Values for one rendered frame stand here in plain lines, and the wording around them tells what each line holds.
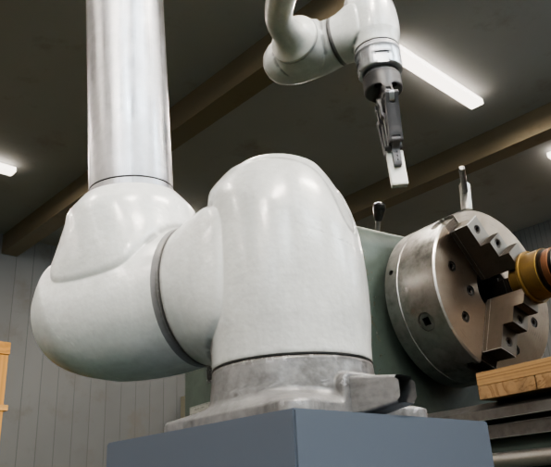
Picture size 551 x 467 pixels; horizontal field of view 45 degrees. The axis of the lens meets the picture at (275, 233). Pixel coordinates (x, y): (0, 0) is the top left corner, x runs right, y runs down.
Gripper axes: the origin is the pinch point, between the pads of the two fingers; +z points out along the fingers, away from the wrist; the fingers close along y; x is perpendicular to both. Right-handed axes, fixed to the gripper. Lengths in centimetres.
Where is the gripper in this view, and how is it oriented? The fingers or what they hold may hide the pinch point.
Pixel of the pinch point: (396, 169)
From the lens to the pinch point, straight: 125.3
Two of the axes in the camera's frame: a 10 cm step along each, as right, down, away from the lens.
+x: 10.0, -0.9, 0.2
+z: 0.9, 9.3, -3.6
